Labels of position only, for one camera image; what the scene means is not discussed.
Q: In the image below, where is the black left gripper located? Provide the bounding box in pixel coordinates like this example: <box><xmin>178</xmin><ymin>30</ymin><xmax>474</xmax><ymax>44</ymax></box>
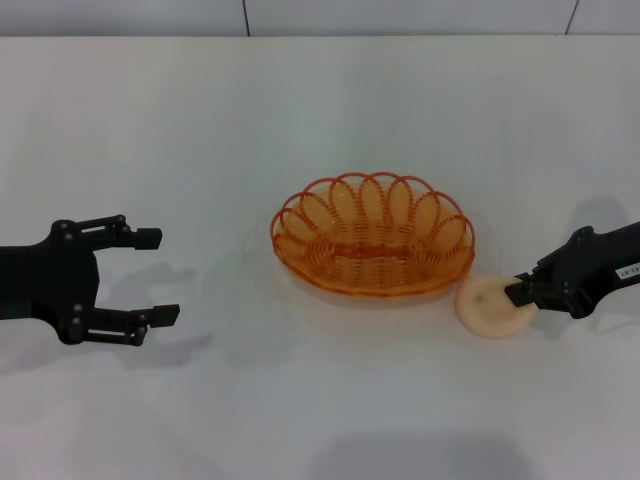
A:
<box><xmin>0</xmin><ymin>213</ymin><xmax>182</xmax><ymax>348</ymax></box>

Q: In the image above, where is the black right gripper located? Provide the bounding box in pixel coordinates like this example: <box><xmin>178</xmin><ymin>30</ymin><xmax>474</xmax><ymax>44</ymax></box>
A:
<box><xmin>503</xmin><ymin>218</ymin><xmax>640</xmax><ymax>321</ymax></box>

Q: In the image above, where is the round beige bread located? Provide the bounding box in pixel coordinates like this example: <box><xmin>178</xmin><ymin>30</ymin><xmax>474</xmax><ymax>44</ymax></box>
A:
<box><xmin>455</xmin><ymin>276</ymin><xmax>538</xmax><ymax>340</ymax></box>

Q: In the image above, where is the orange wire basket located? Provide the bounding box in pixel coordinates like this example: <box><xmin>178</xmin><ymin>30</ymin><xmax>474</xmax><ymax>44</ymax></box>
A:
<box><xmin>269</xmin><ymin>171</ymin><xmax>476</xmax><ymax>299</ymax></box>

